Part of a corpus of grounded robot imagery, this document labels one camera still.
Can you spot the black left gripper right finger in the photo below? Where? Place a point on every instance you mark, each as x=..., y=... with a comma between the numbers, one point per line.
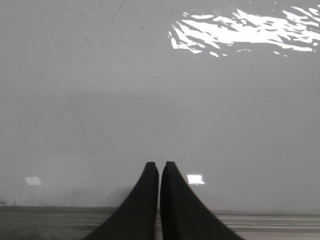
x=183, y=215

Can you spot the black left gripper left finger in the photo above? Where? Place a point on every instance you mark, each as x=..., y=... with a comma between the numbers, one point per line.
x=136, y=216

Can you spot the white whiteboard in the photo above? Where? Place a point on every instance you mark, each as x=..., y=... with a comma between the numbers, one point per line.
x=229, y=90

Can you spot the aluminium whiteboard frame rail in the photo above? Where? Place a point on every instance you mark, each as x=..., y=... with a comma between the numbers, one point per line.
x=86, y=218

